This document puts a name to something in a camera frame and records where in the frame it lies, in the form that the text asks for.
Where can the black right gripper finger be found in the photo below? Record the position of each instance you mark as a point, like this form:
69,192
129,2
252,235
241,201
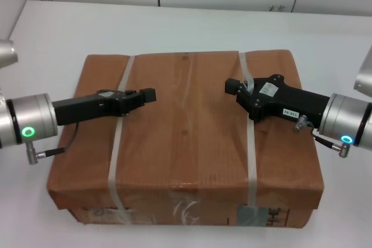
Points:
233,86

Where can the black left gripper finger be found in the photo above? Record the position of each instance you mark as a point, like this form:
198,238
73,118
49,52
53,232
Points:
131,91
148,95

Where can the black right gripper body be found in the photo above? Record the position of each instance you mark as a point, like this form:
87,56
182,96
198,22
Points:
279,100

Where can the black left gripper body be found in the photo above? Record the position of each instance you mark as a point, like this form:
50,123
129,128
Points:
96,105

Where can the grey tape patch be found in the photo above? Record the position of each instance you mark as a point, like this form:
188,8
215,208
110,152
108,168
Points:
253,216

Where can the brown cardboard box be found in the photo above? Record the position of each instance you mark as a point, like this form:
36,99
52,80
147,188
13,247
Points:
186,143

